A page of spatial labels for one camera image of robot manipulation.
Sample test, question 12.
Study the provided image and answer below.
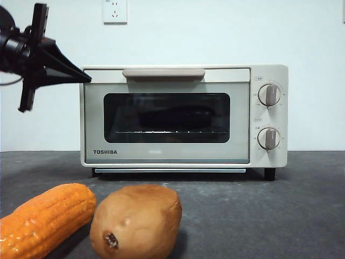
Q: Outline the brown potato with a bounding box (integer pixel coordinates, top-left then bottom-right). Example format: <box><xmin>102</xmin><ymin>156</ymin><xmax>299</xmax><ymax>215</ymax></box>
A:
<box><xmin>89</xmin><ymin>185</ymin><xmax>183</xmax><ymax>259</ymax></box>

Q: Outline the cream Toshiba toaster oven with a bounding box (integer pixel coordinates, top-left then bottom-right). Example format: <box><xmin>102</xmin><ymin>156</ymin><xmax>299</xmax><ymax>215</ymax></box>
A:
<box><xmin>79</xmin><ymin>64</ymin><xmax>288</xmax><ymax>181</ymax></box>

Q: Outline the metal wire oven rack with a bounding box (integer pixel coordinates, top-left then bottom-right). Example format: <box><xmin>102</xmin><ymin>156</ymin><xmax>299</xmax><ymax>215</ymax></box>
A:
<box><xmin>115</xmin><ymin>130</ymin><xmax>229</xmax><ymax>135</ymax></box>

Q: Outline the oven timer knob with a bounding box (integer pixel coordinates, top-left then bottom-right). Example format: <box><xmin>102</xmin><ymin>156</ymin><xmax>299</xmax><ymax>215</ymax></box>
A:
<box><xmin>257</xmin><ymin>128</ymin><xmax>281</xmax><ymax>150</ymax></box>

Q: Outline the white wall socket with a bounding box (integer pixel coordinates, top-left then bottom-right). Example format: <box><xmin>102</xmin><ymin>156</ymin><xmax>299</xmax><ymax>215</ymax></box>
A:
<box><xmin>102</xmin><ymin>0</ymin><xmax>128</xmax><ymax>25</ymax></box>

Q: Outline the thin black cable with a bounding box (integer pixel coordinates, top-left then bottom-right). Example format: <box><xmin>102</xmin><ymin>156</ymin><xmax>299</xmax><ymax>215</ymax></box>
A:
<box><xmin>0</xmin><ymin>77</ymin><xmax>24</xmax><ymax>86</ymax></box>

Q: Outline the orange corn cob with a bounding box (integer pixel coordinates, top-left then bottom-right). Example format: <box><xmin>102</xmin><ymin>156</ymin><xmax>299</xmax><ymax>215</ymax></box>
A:
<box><xmin>0</xmin><ymin>183</ymin><xmax>97</xmax><ymax>259</ymax></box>

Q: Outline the oven door with beige handle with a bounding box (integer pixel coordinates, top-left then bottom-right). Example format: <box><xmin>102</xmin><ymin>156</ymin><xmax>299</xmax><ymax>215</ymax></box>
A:
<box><xmin>83</xmin><ymin>68</ymin><xmax>251</xmax><ymax>165</ymax></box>

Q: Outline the silver crumb tray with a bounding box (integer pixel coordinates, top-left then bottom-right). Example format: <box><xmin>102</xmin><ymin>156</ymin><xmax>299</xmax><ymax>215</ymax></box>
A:
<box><xmin>93</xmin><ymin>168</ymin><xmax>246</xmax><ymax>174</ymax></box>

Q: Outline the oven temperature knob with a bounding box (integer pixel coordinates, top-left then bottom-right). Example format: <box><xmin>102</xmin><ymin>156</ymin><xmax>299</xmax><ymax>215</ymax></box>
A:
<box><xmin>258</xmin><ymin>84</ymin><xmax>282</xmax><ymax>107</ymax></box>

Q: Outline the purple eggplant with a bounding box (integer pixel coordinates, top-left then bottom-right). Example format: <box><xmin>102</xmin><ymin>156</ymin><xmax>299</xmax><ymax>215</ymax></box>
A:
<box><xmin>137</xmin><ymin>106</ymin><xmax>214</xmax><ymax>131</ymax></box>

